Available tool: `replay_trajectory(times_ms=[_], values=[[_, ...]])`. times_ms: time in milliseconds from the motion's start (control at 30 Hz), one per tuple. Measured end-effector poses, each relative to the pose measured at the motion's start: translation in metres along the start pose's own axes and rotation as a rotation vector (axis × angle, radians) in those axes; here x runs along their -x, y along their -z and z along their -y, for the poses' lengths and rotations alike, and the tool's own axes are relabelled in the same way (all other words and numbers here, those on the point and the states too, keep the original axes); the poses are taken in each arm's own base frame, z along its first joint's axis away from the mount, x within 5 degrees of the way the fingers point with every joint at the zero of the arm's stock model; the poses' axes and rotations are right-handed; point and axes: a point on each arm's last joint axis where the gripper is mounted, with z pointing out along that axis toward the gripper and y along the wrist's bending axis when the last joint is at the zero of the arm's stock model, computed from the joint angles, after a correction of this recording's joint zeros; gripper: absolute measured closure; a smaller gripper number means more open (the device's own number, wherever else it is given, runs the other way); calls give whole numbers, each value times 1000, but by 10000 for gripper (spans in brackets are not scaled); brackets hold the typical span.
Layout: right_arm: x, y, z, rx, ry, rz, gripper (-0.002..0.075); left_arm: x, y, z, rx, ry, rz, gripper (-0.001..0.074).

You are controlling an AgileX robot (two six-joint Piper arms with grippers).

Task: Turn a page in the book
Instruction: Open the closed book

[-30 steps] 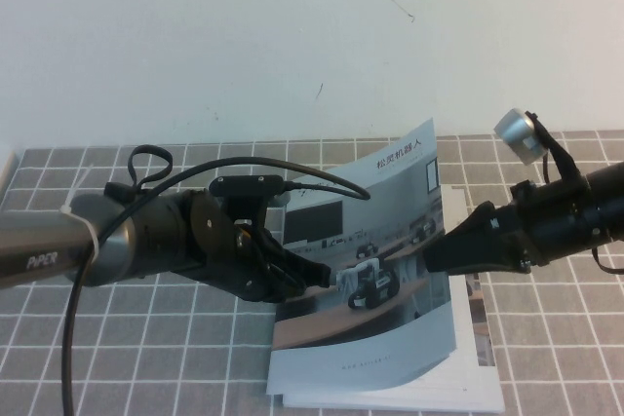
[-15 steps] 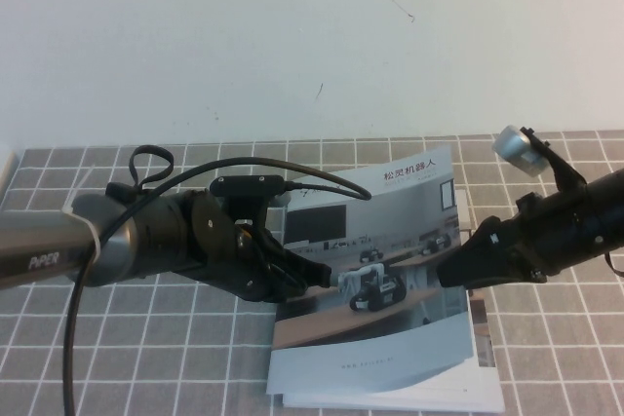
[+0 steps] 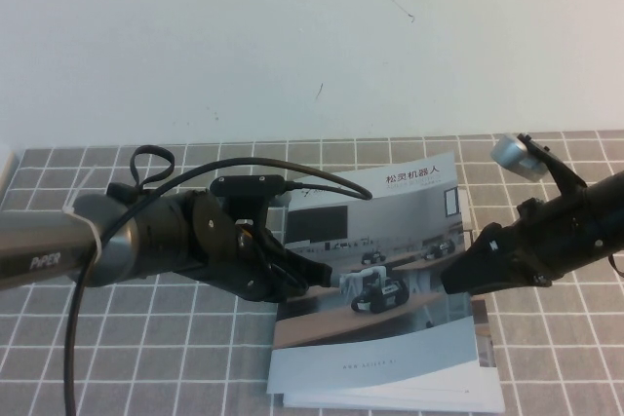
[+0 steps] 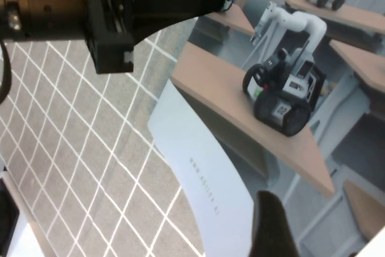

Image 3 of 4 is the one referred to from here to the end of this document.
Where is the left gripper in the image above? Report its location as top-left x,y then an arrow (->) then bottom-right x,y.
187,191 -> 334,304

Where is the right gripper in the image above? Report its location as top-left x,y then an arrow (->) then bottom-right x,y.
440,185 -> 606,297

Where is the grey white checked tablecloth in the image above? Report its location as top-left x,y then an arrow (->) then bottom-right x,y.
0,131 -> 624,416

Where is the white zip tie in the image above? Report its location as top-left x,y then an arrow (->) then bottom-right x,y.
62,167 -> 104,286

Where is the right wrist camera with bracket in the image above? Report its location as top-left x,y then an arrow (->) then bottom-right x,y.
489,132 -> 589,199

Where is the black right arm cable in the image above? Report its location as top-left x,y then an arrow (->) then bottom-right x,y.
606,252 -> 624,284

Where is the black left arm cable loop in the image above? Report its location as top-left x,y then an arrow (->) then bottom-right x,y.
106,144 -> 176,203

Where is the black left camera cable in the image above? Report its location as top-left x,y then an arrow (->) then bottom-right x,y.
60,157 -> 375,416

